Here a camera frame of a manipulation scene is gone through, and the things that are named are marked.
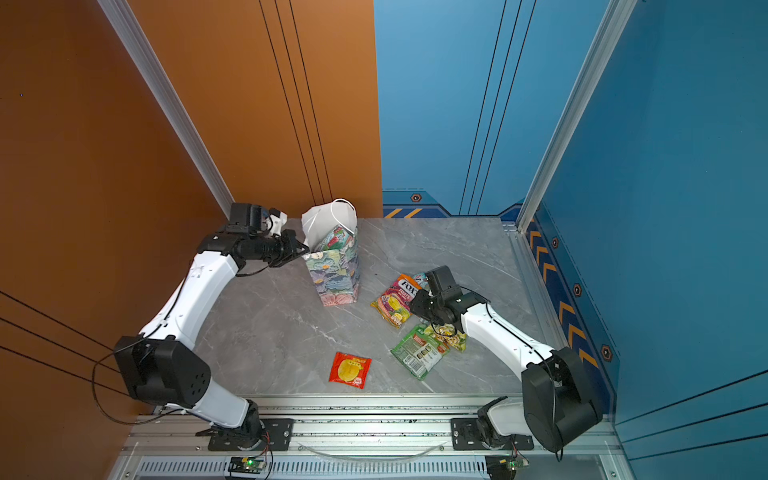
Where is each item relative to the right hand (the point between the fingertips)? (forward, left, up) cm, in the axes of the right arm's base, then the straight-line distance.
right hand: (413, 306), depth 86 cm
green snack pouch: (-10, -2, -9) cm, 14 cm away
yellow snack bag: (-6, -10, -7) cm, 14 cm away
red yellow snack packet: (-16, +18, -9) cm, 25 cm away
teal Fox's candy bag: (+20, +23, +8) cm, 32 cm away
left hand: (+10, +28, +16) cm, 34 cm away
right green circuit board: (-37, -21, -12) cm, 44 cm away
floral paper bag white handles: (+6, +21, +8) cm, 24 cm away
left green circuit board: (-37, +41, -11) cm, 56 cm away
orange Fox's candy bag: (+4, +6, -6) cm, 10 cm away
